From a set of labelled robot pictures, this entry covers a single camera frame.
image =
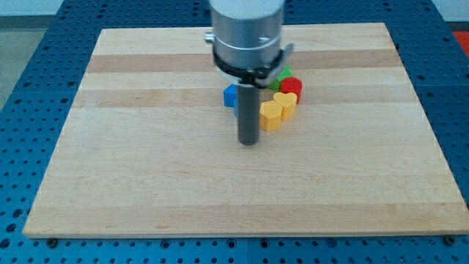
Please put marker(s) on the red cylinder block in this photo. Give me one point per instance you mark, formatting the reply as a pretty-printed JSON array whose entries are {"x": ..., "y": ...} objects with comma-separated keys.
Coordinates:
[{"x": 292, "y": 85}]

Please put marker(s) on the yellow heart block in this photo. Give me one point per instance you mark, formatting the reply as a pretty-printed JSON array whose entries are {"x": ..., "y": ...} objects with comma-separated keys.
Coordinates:
[{"x": 288, "y": 102}]

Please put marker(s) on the blue perforated table plate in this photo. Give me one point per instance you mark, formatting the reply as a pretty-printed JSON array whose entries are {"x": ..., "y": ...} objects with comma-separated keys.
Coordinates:
[{"x": 37, "y": 108}]

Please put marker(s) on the wooden board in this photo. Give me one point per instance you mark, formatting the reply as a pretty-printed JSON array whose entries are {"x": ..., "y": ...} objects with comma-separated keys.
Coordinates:
[{"x": 149, "y": 150}]

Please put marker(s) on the green star block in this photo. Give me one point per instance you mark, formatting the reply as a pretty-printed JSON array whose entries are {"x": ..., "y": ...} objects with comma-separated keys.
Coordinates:
[{"x": 275, "y": 84}]

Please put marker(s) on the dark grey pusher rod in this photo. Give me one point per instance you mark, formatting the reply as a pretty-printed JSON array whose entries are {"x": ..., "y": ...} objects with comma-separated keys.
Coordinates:
[{"x": 248, "y": 115}]

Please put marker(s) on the blue cube block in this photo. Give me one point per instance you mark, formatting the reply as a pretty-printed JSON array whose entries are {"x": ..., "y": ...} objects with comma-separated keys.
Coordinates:
[{"x": 230, "y": 96}]

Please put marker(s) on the yellow pentagon block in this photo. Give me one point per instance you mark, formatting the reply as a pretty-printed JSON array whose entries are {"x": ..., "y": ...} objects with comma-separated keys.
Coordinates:
[{"x": 270, "y": 115}]

